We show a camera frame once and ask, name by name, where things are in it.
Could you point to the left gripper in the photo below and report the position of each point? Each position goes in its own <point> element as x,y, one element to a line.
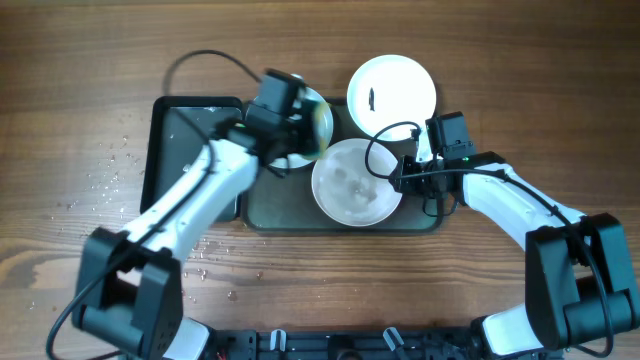
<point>304,128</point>

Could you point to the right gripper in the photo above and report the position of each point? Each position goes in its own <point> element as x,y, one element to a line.
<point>406,173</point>

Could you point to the light blue plate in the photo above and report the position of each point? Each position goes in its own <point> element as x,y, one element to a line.
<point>296,160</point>

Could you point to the green yellow sponge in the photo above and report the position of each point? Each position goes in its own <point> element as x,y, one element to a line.
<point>319,131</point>

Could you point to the white plate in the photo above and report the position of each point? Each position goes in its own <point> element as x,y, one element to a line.
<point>390,92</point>
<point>344,188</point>

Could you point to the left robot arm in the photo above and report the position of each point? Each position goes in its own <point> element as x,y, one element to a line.
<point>128,292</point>

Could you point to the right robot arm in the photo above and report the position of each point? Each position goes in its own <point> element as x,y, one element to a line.
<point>580,284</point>

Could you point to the dark brown serving tray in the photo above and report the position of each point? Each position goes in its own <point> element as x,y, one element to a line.
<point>287,205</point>

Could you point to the black rectangular sponge tray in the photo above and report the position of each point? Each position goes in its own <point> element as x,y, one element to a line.
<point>173,145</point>

